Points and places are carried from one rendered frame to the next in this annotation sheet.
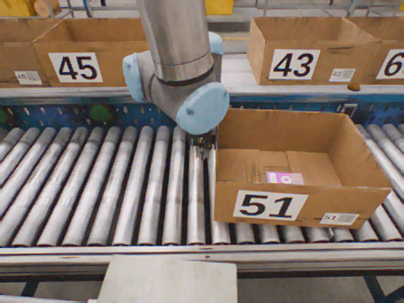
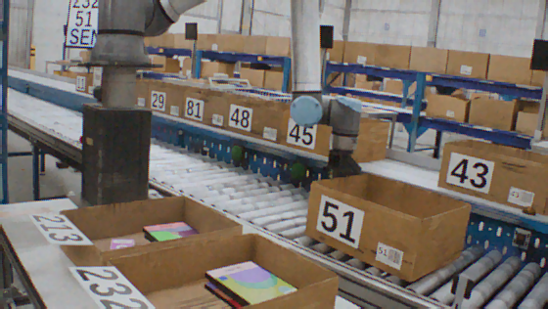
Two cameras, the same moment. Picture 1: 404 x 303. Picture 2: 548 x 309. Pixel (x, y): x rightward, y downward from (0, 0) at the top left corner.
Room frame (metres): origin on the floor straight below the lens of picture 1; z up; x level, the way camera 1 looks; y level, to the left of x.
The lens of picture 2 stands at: (-0.71, -0.90, 1.26)
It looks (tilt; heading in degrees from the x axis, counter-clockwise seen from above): 11 degrees down; 43
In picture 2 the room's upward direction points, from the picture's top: 6 degrees clockwise
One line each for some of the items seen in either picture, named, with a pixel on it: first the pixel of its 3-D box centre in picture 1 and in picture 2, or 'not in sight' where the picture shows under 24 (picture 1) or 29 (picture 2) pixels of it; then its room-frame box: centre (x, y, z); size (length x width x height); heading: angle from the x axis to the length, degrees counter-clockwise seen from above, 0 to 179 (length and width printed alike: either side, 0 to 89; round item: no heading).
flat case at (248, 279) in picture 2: not in sight; (255, 286); (-0.06, -0.25, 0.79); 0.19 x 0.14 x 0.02; 86
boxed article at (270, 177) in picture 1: (283, 184); not in sight; (0.46, -0.24, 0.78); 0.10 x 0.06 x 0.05; 86
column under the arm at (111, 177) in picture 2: not in sight; (114, 154); (-0.02, 0.49, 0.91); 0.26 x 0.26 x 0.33; 86
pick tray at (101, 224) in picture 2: not in sight; (149, 237); (-0.13, 0.07, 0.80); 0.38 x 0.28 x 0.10; 177
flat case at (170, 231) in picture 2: not in sight; (179, 238); (-0.03, 0.08, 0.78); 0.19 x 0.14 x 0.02; 83
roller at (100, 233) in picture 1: (117, 176); (274, 205); (0.54, 0.28, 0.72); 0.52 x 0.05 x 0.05; 1
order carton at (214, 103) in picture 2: not in sight; (223, 110); (0.98, 1.16, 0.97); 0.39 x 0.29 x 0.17; 91
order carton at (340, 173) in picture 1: (284, 164); (387, 220); (0.49, -0.23, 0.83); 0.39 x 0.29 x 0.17; 86
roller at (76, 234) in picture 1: (97, 177); (261, 200); (0.54, 0.34, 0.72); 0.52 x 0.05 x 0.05; 1
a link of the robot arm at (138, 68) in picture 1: (158, 75); (311, 110); (0.47, 0.09, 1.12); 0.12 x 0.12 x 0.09; 35
